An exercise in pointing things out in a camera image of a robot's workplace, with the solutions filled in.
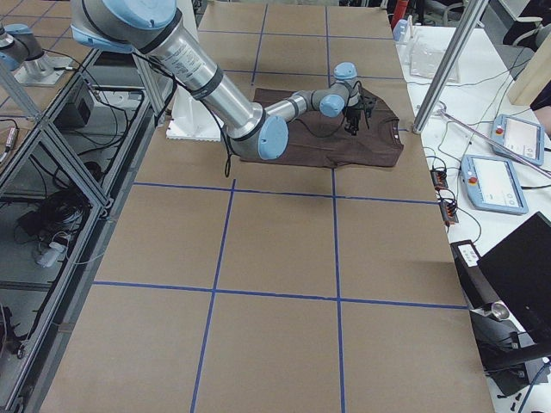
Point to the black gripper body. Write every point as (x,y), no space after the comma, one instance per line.
(353,114)

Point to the orange circuit board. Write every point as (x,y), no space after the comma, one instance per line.
(448,208)
(439,177)

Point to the near teach pendant tablet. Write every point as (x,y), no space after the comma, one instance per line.
(492,185)

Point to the black laptop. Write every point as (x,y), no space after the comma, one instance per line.
(518,269)

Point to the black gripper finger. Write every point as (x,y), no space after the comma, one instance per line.
(351,124)

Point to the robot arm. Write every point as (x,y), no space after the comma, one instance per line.
(18,45)
(156,30)

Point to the teach pendant tablet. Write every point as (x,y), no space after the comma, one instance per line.
(492,185)
(523,137)

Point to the brown t-shirt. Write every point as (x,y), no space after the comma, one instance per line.
(315,140)

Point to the red cylinder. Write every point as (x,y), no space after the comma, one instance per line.
(400,9)

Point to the reacher stick with white claw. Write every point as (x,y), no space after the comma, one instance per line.
(497,148)

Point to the far teach pendant tablet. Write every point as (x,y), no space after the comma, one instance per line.
(523,137)

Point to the aluminium frame post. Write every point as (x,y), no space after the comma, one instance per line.
(472,14)

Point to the black box with white label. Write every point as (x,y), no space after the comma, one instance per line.
(474,284)

